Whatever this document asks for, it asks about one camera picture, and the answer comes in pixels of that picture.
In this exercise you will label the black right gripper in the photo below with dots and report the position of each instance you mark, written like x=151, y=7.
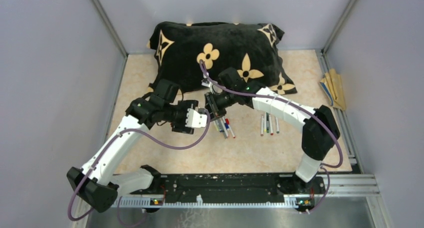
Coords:
x=211, y=107

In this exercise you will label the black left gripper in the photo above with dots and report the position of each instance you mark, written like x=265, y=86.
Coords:
x=181, y=128

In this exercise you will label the white pen with yellow cap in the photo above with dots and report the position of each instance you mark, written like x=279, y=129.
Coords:
x=266, y=123

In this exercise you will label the white marker with red cap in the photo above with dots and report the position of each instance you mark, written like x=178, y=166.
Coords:
x=270, y=125

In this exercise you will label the white pen with red cap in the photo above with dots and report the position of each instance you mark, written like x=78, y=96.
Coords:
x=230, y=128

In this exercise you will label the white pen with brown cap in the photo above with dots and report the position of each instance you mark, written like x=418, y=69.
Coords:
x=262, y=126

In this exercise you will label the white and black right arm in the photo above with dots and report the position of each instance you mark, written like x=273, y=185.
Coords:
x=318, y=127

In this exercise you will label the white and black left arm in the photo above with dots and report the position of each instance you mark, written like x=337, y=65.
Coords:
x=96, y=181

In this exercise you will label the white pen with light-green cap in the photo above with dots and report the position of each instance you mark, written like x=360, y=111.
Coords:
x=217, y=126

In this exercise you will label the black pillow with cream flowers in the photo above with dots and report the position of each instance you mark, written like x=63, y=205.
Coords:
x=251, y=49

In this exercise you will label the folded yellow and blue cloth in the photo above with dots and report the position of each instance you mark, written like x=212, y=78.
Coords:
x=332, y=86

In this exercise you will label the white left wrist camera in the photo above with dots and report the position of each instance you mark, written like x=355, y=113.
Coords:
x=196, y=118

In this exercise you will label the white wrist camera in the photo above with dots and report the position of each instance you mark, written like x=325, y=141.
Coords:
x=206, y=83
x=196, y=118

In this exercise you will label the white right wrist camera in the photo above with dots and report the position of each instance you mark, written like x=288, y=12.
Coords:
x=206, y=83

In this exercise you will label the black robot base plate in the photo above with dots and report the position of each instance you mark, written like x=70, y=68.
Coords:
x=241, y=188

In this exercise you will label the aluminium wall rail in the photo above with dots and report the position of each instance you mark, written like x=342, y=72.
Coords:
x=109, y=27

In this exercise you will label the aluminium front frame rail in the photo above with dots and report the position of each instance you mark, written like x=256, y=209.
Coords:
x=337, y=185

